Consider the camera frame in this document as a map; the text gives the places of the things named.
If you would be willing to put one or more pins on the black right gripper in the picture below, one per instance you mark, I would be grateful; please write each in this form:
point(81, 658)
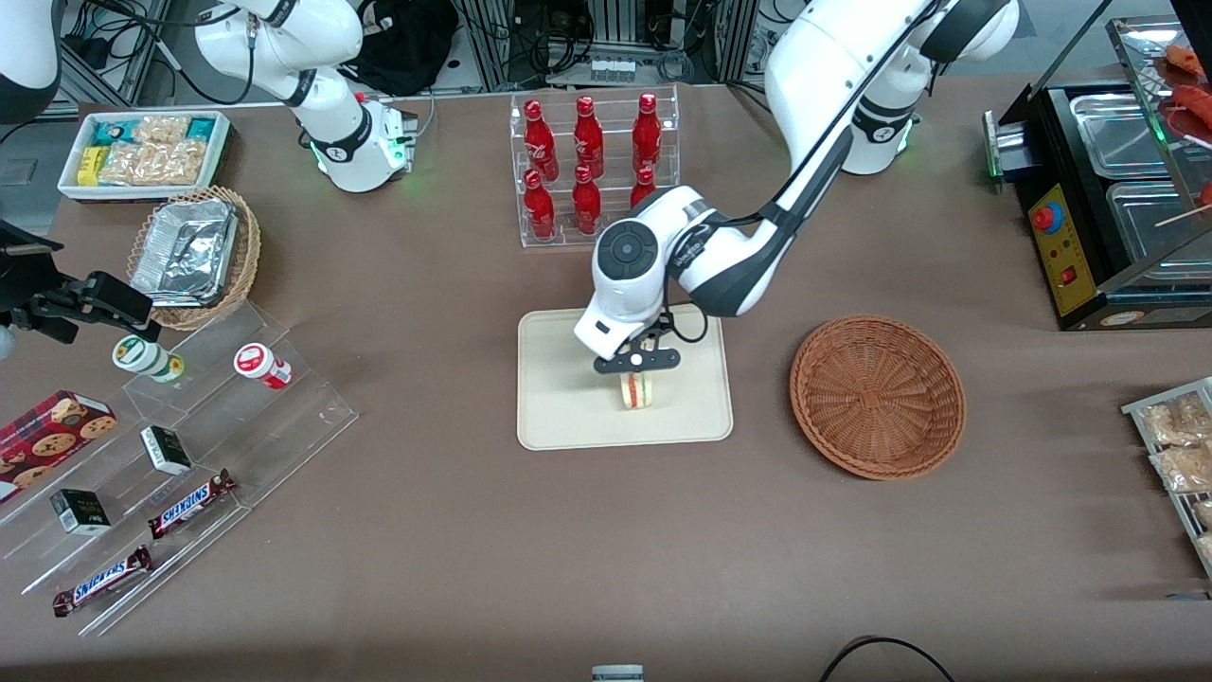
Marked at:
point(21, 281)

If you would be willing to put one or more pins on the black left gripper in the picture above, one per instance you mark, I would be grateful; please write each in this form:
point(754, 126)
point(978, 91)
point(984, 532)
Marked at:
point(659, 329)

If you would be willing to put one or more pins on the triangular sandwich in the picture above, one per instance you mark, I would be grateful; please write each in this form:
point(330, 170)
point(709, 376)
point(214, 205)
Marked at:
point(637, 392)

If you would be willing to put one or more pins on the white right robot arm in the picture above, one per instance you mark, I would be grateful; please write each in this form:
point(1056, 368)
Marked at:
point(333, 142)

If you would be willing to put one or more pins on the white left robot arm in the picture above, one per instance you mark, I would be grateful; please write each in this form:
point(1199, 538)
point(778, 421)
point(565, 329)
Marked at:
point(814, 76)

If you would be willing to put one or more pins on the beige rectangular tray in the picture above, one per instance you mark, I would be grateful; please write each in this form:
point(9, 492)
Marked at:
point(568, 407)

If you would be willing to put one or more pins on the aluminium foil tray stack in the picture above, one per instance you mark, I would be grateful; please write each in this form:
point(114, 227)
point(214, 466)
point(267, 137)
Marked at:
point(185, 251)

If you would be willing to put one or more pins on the light tan wicker basket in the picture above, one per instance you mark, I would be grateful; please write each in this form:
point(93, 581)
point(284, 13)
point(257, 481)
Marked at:
point(248, 251)

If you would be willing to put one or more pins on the brown round wicker basket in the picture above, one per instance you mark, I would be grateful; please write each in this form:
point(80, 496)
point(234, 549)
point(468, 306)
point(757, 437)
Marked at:
point(876, 398)

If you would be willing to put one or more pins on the tray of packaged snacks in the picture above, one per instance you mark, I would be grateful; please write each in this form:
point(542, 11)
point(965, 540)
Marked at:
point(1136, 409)

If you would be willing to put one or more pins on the green lid sunflower cup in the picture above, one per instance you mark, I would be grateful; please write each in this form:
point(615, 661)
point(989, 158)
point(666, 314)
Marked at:
point(142, 355)

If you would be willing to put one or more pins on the red tartan cookie box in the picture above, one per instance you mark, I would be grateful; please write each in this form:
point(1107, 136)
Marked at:
point(52, 436)

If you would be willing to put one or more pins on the white rectangular snack bin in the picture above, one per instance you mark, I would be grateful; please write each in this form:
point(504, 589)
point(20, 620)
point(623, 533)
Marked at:
point(71, 188)

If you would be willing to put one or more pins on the yellow snack packet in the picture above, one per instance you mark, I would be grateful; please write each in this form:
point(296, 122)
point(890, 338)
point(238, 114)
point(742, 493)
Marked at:
point(91, 167)

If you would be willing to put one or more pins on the clear acrylic bottle rack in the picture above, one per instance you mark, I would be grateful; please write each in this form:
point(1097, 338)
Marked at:
point(568, 242)

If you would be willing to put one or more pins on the small black carton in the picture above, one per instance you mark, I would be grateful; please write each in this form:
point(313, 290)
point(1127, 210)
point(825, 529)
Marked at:
point(167, 450)
point(80, 511)

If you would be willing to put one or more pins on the clear bag of crackers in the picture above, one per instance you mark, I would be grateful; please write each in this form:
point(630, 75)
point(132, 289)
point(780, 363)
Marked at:
point(161, 130)
point(151, 164)

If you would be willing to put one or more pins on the red cola bottle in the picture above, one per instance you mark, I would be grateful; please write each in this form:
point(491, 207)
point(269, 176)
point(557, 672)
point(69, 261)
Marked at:
point(539, 210)
point(587, 206)
point(540, 142)
point(588, 140)
point(647, 134)
point(643, 188)

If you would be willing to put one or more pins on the red lid white cup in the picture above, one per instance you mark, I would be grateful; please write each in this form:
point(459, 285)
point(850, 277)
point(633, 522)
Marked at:
point(258, 363)

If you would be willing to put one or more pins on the teal snack packet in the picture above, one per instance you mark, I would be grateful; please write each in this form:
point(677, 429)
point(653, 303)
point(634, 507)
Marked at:
point(114, 131)
point(202, 129)

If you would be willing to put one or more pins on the brown Snickers bar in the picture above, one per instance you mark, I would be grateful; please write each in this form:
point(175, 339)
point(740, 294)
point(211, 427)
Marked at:
point(192, 504)
point(101, 581)

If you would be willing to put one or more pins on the clear acrylic stepped stand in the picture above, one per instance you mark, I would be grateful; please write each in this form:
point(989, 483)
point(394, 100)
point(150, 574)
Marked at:
point(294, 417)

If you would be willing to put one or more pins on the grey power strip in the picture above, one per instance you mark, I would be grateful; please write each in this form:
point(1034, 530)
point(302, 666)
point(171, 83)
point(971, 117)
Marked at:
point(613, 70)

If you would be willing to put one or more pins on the grey block at table edge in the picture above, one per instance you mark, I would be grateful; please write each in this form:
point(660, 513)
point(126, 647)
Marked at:
point(617, 674)

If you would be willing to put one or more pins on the black bag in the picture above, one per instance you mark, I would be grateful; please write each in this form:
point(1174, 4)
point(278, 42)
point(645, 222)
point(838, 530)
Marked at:
point(407, 47)

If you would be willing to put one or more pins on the black food warmer machine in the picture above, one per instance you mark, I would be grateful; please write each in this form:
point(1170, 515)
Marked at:
point(1065, 256)

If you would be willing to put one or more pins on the steel warmer pan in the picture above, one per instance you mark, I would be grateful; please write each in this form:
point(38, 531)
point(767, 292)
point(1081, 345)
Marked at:
point(1150, 223)
point(1117, 133)

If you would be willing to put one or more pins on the clear bag of fried snacks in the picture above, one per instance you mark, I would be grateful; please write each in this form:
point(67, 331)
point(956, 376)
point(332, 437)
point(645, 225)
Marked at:
point(1184, 469)
point(1179, 421)
point(1204, 513)

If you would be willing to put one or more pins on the wooden skewer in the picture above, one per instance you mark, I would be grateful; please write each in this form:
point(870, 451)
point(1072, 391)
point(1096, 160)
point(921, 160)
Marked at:
point(1184, 217)

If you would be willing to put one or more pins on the orange red sausage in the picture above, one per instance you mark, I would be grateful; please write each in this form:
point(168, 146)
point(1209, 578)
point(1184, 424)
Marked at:
point(1195, 106)
point(1184, 61)

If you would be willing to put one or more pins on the aluminium profile frame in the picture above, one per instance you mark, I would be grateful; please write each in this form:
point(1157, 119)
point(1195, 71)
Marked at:
point(492, 38)

